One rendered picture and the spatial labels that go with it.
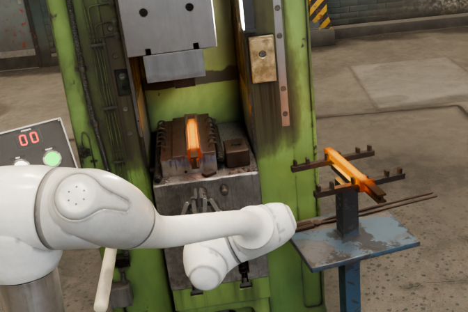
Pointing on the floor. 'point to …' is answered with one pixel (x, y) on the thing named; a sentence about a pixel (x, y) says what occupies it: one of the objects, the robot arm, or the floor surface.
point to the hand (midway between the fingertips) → (198, 197)
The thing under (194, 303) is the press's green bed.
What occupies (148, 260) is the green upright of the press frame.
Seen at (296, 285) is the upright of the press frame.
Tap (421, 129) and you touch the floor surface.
